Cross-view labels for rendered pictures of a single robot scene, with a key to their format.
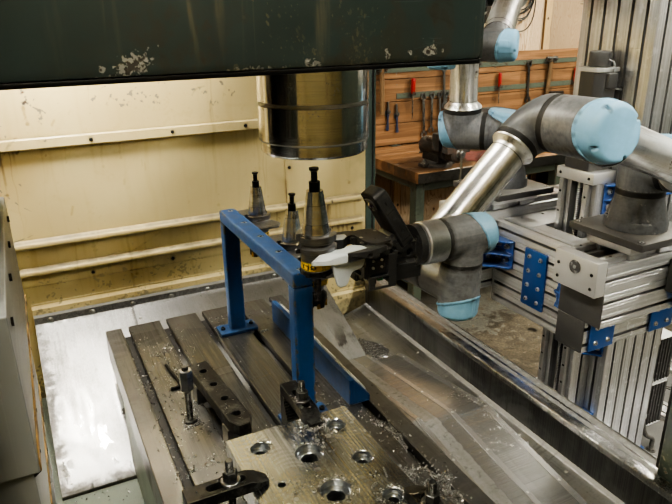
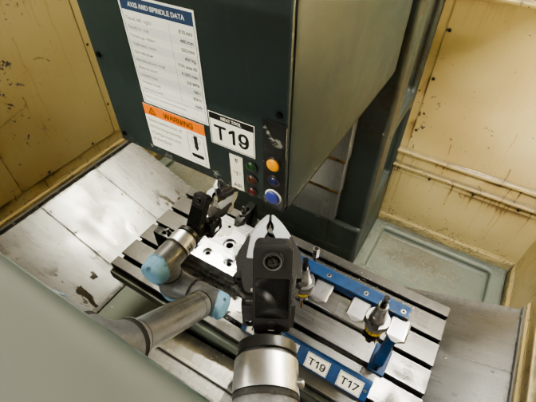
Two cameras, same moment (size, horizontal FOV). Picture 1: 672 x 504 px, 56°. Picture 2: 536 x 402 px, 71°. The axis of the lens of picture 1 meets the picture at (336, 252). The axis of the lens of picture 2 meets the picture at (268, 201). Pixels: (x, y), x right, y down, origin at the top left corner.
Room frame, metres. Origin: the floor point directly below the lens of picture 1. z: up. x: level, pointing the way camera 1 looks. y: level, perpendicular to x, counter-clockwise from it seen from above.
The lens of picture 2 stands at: (1.71, -0.31, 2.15)
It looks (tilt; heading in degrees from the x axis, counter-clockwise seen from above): 46 degrees down; 148
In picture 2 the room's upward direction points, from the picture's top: straight up
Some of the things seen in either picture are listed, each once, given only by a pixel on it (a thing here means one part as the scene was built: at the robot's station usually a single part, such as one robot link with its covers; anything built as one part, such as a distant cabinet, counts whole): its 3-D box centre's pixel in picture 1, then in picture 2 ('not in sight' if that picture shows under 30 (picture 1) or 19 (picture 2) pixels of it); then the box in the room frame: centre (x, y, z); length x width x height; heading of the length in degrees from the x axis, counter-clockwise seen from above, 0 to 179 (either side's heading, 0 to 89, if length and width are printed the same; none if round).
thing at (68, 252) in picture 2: not in sight; (122, 227); (0.33, -0.27, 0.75); 0.89 x 0.67 x 0.26; 116
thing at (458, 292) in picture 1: (453, 284); (176, 284); (1.07, -0.21, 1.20); 0.11 x 0.08 x 0.11; 30
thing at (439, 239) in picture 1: (426, 241); (183, 242); (1.02, -0.15, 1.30); 0.08 x 0.05 x 0.08; 27
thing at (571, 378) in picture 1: (568, 312); not in sight; (1.78, -0.72, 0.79); 0.13 x 0.09 x 0.86; 27
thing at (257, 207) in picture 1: (256, 200); (380, 311); (1.46, 0.19, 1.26); 0.04 x 0.04 x 0.07
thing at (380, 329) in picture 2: (257, 218); (376, 320); (1.46, 0.19, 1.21); 0.06 x 0.06 x 0.03
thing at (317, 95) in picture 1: (313, 108); not in sight; (0.93, 0.03, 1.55); 0.16 x 0.16 x 0.12
